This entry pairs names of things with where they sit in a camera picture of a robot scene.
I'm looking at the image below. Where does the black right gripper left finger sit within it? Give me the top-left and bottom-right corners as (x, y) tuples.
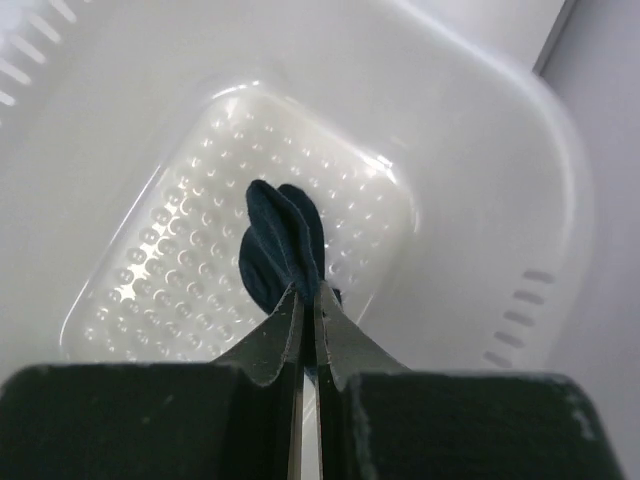
(1, 291), (304, 479)

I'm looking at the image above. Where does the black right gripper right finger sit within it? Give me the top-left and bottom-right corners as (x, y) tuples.
(313, 285), (623, 479)

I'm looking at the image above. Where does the dark navy sock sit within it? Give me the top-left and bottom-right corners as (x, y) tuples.
(237, 179), (346, 316)

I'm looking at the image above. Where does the white plastic basket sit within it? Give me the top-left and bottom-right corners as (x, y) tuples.
(1, 1), (594, 376)

